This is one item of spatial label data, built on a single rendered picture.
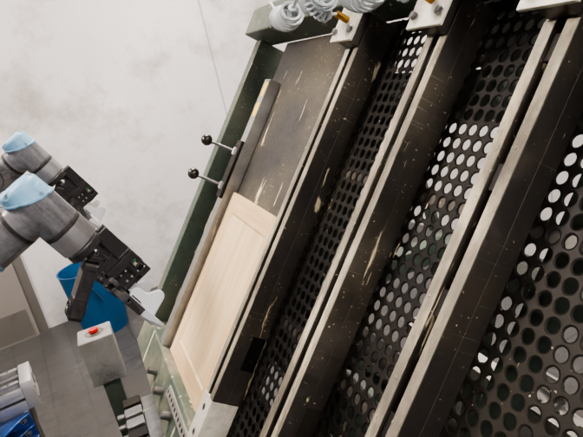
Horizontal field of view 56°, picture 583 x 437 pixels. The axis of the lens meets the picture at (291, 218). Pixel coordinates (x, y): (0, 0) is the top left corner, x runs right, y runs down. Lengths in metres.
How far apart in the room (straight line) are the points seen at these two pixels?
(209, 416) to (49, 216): 0.62
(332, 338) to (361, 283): 0.11
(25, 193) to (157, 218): 3.86
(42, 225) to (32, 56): 3.65
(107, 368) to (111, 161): 2.77
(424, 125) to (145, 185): 3.92
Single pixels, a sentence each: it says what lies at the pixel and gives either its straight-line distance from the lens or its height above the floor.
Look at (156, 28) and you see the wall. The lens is 4.80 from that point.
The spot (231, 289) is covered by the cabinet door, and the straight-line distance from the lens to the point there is 1.57.
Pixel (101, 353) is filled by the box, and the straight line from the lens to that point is 2.12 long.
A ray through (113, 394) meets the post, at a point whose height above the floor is 0.68.
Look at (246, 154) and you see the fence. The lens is 1.83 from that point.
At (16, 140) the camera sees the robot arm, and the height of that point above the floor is 1.67.
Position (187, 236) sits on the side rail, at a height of 1.17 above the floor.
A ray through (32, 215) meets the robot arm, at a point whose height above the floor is 1.59.
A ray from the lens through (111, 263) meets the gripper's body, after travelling 1.07.
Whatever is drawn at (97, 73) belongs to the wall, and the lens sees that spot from 4.67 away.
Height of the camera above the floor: 1.77
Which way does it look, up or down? 18 degrees down
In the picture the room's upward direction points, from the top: 13 degrees counter-clockwise
